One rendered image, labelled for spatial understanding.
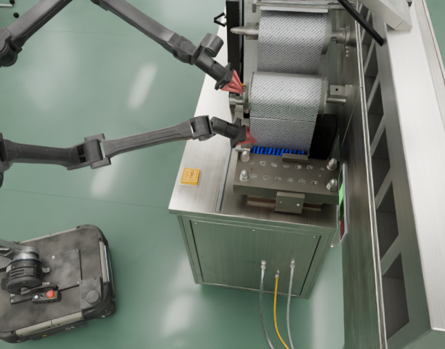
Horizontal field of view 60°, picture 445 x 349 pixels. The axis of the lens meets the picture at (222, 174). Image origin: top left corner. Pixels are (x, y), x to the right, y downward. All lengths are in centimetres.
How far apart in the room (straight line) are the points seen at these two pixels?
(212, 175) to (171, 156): 129
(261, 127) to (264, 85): 17
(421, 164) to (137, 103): 281
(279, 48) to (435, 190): 95
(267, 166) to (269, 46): 45
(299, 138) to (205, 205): 45
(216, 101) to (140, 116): 139
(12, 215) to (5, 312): 82
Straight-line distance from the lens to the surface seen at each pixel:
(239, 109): 153
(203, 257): 191
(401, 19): 104
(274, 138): 149
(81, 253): 234
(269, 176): 145
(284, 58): 155
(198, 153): 170
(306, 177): 146
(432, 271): 65
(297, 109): 138
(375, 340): 85
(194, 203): 155
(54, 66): 400
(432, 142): 80
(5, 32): 151
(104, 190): 282
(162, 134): 136
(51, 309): 227
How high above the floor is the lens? 220
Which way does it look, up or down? 53 degrees down
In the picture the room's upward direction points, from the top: 4 degrees counter-clockwise
